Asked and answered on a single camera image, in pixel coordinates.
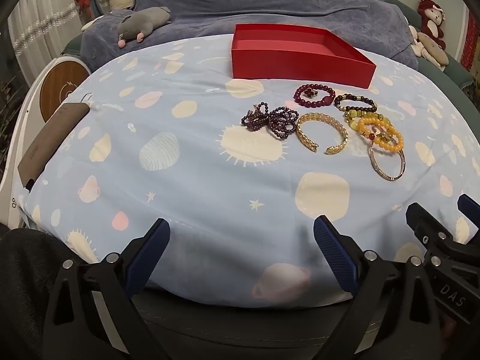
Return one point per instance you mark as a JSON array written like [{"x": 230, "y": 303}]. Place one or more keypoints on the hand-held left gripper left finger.
[{"x": 150, "y": 255}]

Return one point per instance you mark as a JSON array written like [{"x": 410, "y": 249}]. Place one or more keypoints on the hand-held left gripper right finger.
[{"x": 333, "y": 249}]

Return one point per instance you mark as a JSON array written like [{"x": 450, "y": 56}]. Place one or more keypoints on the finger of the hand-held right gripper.
[
  {"x": 468, "y": 208},
  {"x": 422, "y": 221}
]

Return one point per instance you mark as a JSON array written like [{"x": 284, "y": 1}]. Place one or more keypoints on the thin rose gold bangle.
[{"x": 375, "y": 167}]

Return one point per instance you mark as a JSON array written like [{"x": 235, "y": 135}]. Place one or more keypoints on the red cardboard box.
[{"x": 300, "y": 71}]

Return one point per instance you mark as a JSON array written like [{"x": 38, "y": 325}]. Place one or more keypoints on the light blue planet-print sheet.
[{"x": 187, "y": 195}]

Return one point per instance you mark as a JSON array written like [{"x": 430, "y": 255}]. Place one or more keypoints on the teal sofa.
[{"x": 453, "y": 71}]

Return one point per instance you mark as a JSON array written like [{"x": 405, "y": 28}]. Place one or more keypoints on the brown leather case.
[{"x": 48, "y": 146}]

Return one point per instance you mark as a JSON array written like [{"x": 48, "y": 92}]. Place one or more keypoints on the beige plush toy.
[{"x": 431, "y": 50}]

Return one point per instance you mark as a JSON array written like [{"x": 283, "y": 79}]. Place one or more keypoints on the red plush monkey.
[{"x": 431, "y": 26}]

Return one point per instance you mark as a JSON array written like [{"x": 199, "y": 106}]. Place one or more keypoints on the white round wood-top device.
[{"x": 56, "y": 82}]

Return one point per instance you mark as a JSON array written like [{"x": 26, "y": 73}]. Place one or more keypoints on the grey plush mouse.
[{"x": 138, "y": 22}]

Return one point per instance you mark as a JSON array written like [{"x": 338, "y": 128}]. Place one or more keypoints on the white sheer curtain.
[{"x": 37, "y": 26}]

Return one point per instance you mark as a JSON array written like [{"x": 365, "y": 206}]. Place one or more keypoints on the blue-grey blanket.
[{"x": 262, "y": 0}]

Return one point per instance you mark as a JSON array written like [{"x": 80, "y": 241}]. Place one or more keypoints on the red wall scroll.
[{"x": 470, "y": 41}]

